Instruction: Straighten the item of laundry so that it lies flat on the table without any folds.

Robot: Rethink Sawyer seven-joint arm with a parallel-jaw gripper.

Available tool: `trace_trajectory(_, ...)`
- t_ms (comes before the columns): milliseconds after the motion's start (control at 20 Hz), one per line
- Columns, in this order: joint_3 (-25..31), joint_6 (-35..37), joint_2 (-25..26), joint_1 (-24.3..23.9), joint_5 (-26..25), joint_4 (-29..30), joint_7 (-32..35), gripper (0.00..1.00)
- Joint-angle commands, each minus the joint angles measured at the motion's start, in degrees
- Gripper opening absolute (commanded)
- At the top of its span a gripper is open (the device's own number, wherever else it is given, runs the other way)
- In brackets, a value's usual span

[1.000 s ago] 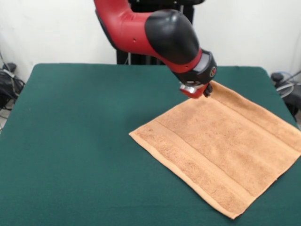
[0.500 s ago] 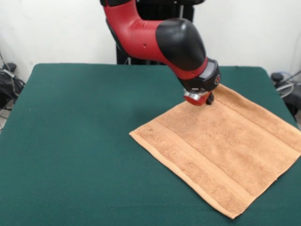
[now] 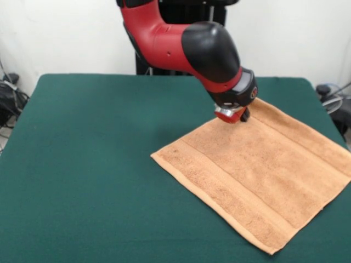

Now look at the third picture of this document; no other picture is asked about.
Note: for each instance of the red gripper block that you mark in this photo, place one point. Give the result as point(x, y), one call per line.
point(230, 117)

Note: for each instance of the tan terry towel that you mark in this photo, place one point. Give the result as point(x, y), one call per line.
point(260, 170)

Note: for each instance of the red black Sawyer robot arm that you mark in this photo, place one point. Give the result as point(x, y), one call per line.
point(186, 46)

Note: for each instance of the dark green table cloth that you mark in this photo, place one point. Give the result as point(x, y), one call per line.
point(82, 178)

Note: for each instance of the black equipment bundle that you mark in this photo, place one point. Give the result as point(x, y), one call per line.
point(11, 104)

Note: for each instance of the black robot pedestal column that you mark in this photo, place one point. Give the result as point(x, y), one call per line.
point(192, 13)

